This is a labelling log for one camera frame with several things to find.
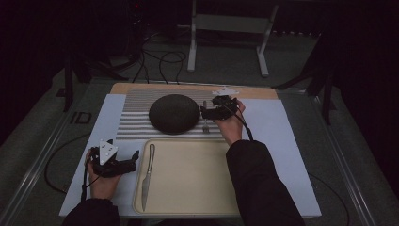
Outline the metal floor rail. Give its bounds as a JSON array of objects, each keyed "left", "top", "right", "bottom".
[
  {"left": 0, "top": 90, "right": 88, "bottom": 226},
  {"left": 309, "top": 93, "right": 375, "bottom": 226}
]

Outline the right hand-held gripper cable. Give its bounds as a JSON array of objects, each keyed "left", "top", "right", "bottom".
[{"left": 219, "top": 103, "right": 351, "bottom": 226}]

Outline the black stand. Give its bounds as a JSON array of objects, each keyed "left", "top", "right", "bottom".
[
  {"left": 272, "top": 31, "right": 338, "bottom": 126},
  {"left": 55, "top": 46, "right": 130, "bottom": 113}
]

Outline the left hand-held gripper cable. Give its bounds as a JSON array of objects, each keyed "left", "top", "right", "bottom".
[{"left": 43, "top": 133, "right": 95, "bottom": 203}]

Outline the silver table knife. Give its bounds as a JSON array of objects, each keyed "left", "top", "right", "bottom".
[{"left": 141, "top": 143, "right": 156, "bottom": 212}]

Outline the black rectangular floor bracket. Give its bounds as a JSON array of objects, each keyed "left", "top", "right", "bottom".
[{"left": 70, "top": 111, "right": 93, "bottom": 125}]

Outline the hand-held gripper cable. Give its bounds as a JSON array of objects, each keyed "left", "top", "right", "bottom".
[
  {"left": 43, "top": 133, "right": 95, "bottom": 203},
  {"left": 219, "top": 103, "right": 351, "bottom": 226}
]

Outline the person's left hand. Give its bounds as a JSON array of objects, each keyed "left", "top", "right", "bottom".
[{"left": 85, "top": 150, "right": 122, "bottom": 201}]

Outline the white paper sheet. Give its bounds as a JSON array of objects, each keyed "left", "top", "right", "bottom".
[{"left": 58, "top": 93, "right": 323, "bottom": 218}]

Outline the black textured plate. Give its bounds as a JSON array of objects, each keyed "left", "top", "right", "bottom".
[{"left": 148, "top": 93, "right": 201, "bottom": 136}]

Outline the beige tray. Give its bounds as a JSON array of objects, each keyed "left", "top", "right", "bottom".
[{"left": 132, "top": 138, "right": 243, "bottom": 216}]

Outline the silver fork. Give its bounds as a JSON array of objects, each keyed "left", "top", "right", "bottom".
[{"left": 201, "top": 100, "right": 211, "bottom": 135}]

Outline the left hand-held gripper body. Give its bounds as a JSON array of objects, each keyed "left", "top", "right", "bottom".
[{"left": 89, "top": 139, "right": 137, "bottom": 179}]

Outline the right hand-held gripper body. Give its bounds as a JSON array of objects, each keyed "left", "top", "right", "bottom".
[{"left": 210, "top": 87, "right": 240, "bottom": 121}]

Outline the person's right hand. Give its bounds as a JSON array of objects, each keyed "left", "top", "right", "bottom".
[{"left": 215, "top": 98, "right": 247, "bottom": 147}]

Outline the white metal stand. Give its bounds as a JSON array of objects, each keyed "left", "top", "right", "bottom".
[{"left": 186, "top": 0, "right": 279, "bottom": 78}]

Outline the striped placemat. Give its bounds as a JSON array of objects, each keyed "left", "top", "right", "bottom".
[{"left": 115, "top": 88, "right": 233, "bottom": 141}]

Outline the black floor cable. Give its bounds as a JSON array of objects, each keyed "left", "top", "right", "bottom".
[{"left": 158, "top": 51, "right": 187, "bottom": 85}]

